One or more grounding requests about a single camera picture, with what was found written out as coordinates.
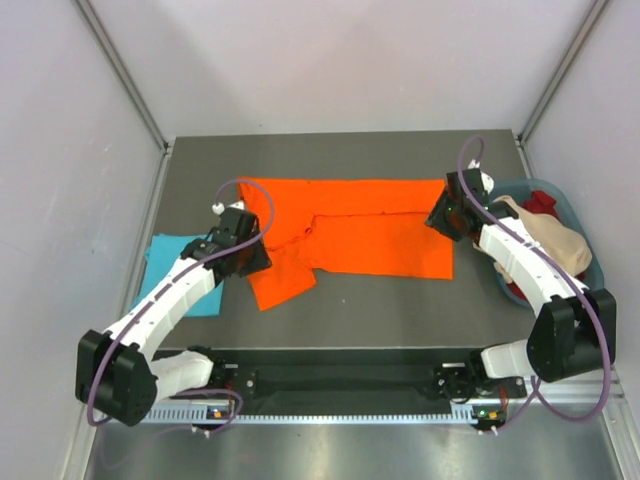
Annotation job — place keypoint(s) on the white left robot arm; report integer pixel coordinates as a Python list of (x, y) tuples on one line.
[(117, 372)]

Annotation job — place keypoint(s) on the folded light blue t-shirt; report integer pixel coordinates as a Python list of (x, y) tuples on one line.
[(160, 256)]

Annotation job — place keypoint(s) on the orange t-shirt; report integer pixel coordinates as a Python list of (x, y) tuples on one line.
[(368, 227)]

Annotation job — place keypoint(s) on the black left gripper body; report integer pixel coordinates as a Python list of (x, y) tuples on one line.
[(253, 258)]

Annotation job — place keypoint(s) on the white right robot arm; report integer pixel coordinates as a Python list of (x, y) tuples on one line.
[(575, 328)]

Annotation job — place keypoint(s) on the dark red t-shirt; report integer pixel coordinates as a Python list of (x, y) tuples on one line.
[(542, 200)]

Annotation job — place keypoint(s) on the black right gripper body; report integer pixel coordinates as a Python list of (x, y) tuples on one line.
[(442, 217)]

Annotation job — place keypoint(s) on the beige t-shirt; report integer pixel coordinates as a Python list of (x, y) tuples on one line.
[(555, 240)]

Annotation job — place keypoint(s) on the grey slotted cable duct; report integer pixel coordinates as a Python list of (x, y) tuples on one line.
[(215, 413)]

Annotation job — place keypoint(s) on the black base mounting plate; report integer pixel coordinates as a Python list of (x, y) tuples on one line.
[(359, 365)]

